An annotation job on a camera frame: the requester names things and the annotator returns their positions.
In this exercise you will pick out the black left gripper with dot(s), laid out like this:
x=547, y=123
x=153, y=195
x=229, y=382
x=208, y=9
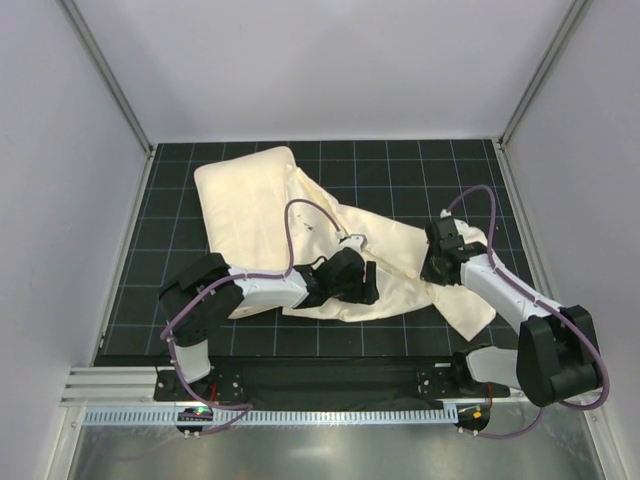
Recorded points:
x=369, y=282

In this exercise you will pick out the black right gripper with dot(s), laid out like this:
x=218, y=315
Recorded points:
x=435, y=267

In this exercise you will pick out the cream pillowcase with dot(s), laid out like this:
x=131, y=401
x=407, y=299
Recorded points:
x=398, y=250

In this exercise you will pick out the cream pillow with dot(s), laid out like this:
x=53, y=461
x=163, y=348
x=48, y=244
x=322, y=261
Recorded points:
x=242, y=202

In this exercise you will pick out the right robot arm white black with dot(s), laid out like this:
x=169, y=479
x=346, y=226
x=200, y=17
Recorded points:
x=557, y=356

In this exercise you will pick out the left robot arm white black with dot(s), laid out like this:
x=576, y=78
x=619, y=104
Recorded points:
x=211, y=289

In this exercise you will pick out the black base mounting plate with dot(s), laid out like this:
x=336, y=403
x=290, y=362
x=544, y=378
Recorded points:
x=338, y=383

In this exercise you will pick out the black grid mat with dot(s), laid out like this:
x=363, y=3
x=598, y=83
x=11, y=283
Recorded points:
x=407, y=180

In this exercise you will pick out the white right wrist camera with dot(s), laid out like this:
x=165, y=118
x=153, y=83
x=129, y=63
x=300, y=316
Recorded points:
x=469, y=233

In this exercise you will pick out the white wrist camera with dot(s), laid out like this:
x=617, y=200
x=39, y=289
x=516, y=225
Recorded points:
x=469, y=233
x=356, y=242

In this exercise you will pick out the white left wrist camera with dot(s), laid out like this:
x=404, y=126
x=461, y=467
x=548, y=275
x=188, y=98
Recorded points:
x=356, y=242

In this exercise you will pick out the slotted grey cable duct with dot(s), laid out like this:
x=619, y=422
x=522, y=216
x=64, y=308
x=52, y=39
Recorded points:
x=166, y=416

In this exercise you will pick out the right aluminium frame post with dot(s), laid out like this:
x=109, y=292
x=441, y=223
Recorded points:
x=559, y=41

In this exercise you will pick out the aluminium frame post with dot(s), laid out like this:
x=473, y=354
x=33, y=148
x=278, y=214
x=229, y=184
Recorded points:
x=559, y=41
x=105, y=72

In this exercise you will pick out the aluminium front rail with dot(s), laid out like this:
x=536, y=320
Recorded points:
x=109, y=386

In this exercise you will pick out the left aluminium frame post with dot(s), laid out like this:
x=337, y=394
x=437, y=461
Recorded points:
x=105, y=72

